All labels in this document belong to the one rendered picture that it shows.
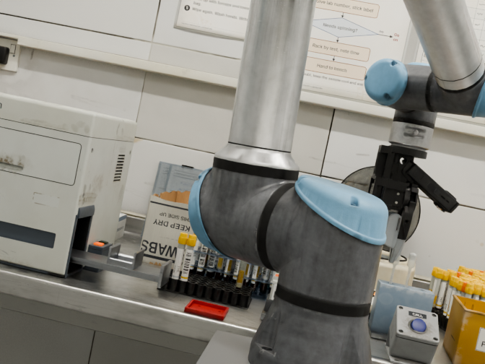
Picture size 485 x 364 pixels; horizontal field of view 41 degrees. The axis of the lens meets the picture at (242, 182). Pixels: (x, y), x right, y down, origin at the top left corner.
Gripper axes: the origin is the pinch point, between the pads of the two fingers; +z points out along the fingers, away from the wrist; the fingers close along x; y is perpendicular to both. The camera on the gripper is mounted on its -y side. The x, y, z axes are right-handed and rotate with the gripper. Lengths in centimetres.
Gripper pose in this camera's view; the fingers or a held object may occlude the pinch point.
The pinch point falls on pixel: (395, 256)
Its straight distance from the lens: 125.8
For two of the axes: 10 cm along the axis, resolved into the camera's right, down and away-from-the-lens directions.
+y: -9.8, -2.1, 0.7
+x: -0.8, 0.4, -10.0
